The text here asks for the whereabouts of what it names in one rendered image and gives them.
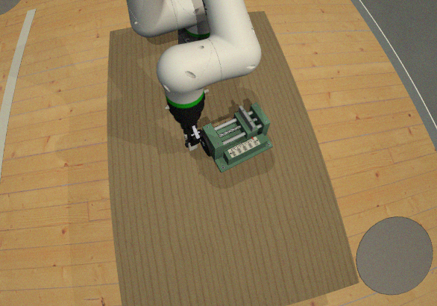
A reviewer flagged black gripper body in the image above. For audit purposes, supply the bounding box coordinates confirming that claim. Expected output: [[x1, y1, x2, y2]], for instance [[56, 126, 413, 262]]
[[174, 113, 201, 131]]

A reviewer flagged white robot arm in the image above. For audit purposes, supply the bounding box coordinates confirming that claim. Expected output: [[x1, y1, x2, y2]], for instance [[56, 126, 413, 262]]
[[126, 0, 262, 119]]

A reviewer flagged green bench vise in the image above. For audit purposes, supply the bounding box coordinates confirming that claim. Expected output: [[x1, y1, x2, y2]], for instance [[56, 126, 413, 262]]
[[198, 102, 273, 172]]

